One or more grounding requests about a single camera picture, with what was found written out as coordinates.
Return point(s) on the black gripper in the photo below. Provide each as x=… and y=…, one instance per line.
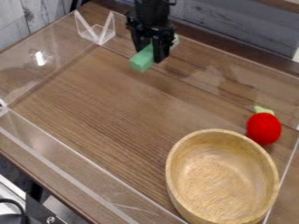
x=148, y=17

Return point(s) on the green foam block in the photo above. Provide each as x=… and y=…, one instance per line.
x=143, y=59

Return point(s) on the wooden bowl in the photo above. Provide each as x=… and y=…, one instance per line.
x=221, y=178

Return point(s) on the red plush strawberry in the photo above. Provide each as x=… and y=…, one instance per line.
x=263, y=126

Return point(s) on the black metal device base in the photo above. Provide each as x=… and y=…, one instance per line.
x=31, y=213

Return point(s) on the clear acrylic corner bracket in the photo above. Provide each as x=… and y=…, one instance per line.
x=99, y=34

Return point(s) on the clear acrylic tray wall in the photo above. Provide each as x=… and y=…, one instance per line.
x=95, y=193

